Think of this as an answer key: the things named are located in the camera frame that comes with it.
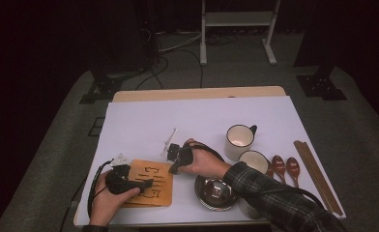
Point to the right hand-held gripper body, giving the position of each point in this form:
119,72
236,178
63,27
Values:
184,156

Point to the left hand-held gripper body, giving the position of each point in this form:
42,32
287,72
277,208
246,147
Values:
120,180

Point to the orange printed coaster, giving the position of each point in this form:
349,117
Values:
160,196

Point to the stainless steel bowl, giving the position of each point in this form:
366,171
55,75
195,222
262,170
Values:
210,196

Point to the white mug with dark rim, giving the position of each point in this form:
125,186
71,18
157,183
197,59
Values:
247,209
234,151
253,159

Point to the bundle of wooden chopsticks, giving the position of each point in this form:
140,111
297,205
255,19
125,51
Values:
313,174

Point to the person's right hand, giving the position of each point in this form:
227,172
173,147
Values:
207,164

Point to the person's left hand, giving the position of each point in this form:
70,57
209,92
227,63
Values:
103,206

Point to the wooden table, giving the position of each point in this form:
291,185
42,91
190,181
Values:
194,93

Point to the black stand base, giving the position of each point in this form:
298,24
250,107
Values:
319,87
103,88

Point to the dark equipment tower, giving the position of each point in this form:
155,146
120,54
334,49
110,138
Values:
129,38

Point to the white metal stand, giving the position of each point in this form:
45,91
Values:
239,18

